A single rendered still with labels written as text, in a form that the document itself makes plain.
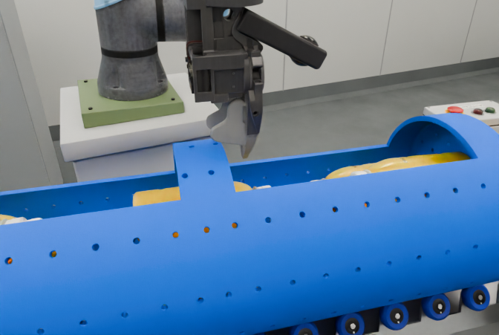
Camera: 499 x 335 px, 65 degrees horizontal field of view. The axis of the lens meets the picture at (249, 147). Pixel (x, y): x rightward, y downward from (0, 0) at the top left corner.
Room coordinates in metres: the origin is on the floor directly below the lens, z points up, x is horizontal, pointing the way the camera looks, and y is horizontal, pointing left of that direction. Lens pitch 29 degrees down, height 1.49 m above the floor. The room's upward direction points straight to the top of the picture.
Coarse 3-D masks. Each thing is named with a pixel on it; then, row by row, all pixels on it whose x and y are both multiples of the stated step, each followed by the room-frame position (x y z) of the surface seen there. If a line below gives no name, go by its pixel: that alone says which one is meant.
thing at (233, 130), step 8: (232, 104) 0.44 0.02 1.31; (240, 104) 0.44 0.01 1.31; (232, 112) 0.44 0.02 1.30; (240, 112) 0.44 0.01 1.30; (224, 120) 0.44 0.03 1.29; (232, 120) 0.44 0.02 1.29; (240, 120) 0.44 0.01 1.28; (216, 128) 0.43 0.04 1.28; (224, 128) 0.44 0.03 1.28; (232, 128) 0.44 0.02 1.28; (240, 128) 0.44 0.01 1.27; (216, 136) 0.43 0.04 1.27; (224, 136) 0.44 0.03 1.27; (232, 136) 0.44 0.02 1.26; (240, 136) 0.44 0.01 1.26; (248, 136) 0.43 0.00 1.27; (256, 136) 0.44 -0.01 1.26; (240, 144) 0.44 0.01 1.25; (248, 144) 0.44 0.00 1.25; (248, 152) 0.45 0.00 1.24
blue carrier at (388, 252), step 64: (448, 128) 0.53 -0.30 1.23; (0, 192) 0.51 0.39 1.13; (64, 192) 0.53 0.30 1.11; (128, 192) 0.55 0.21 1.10; (192, 192) 0.38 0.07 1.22; (256, 192) 0.39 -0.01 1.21; (320, 192) 0.40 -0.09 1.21; (384, 192) 0.41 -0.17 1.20; (448, 192) 0.42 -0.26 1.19; (0, 256) 0.30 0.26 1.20; (64, 256) 0.31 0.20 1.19; (128, 256) 0.32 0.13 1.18; (192, 256) 0.33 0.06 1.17; (256, 256) 0.34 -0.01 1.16; (320, 256) 0.35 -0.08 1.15; (384, 256) 0.36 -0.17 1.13; (448, 256) 0.38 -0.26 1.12; (0, 320) 0.27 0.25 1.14; (64, 320) 0.28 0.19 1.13; (128, 320) 0.29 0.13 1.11; (192, 320) 0.30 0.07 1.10; (256, 320) 0.32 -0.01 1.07
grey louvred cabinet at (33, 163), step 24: (0, 0) 1.73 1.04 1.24; (0, 24) 1.64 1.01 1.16; (0, 48) 1.63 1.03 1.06; (24, 48) 2.01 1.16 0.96; (0, 72) 1.62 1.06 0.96; (24, 72) 1.81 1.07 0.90; (0, 96) 1.61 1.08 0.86; (24, 96) 1.66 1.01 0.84; (0, 120) 1.60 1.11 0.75; (24, 120) 1.63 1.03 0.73; (0, 144) 1.59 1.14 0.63; (24, 144) 1.62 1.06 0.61; (48, 144) 1.94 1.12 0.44; (0, 168) 1.57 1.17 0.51; (24, 168) 1.61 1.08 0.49; (48, 168) 1.72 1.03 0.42
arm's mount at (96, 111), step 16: (80, 80) 0.87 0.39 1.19; (96, 80) 0.88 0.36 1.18; (80, 96) 0.78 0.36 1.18; (96, 96) 0.78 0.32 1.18; (160, 96) 0.80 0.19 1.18; (176, 96) 0.80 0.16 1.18; (96, 112) 0.70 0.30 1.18; (112, 112) 0.71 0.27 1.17; (128, 112) 0.73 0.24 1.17; (144, 112) 0.74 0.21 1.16; (160, 112) 0.75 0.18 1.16; (176, 112) 0.76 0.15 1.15
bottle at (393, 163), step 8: (448, 152) 0.55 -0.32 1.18; (456, 152) 0.55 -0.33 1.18; (384, 160) 0.52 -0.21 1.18; (392, 160) 0.52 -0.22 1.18; (400, 160) 0.52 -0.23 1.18; (408, 160) 0.52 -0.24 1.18; (416, 160) 0.52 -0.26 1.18; (424, 160) 0.52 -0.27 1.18; (432, 160) 0.52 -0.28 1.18; (440, 160) 0.52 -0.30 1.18; (448, 160) 0.52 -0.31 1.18; (456, 160) 0.53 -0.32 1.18; (368, 168) 0.53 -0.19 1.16; (376, 168) 0.51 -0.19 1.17; (384, 168) 0.50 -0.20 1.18; (392, 168) 0.50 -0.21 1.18; (400, 168) 0.50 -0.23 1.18
